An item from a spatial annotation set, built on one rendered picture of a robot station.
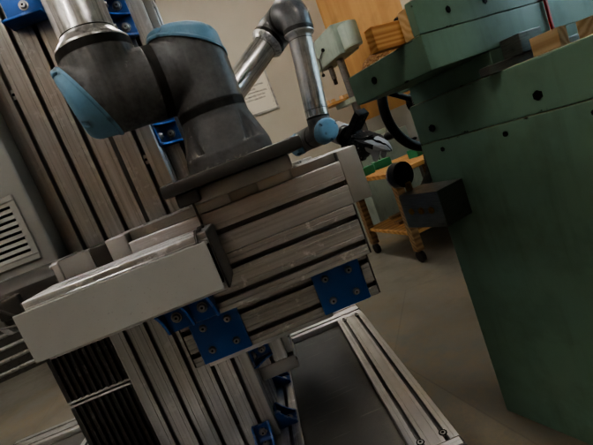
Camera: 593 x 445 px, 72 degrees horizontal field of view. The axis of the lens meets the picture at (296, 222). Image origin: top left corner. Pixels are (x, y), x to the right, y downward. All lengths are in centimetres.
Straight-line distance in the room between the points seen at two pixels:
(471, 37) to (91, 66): 63
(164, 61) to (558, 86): 62
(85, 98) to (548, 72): 71
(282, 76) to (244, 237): 346
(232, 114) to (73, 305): 36
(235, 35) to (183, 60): 338
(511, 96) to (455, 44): 13
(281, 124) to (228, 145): 330
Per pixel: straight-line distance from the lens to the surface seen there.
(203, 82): 69
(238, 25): 412
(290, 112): 401
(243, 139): 67
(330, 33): 334
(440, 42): 79
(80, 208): 92
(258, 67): 143
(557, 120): 81
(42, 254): 91
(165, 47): 71
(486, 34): 88
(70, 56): 71
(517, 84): 83
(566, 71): 79
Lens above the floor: 79
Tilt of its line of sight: 9 degrees down
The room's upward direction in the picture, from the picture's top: 21 degrees counter-clockwise
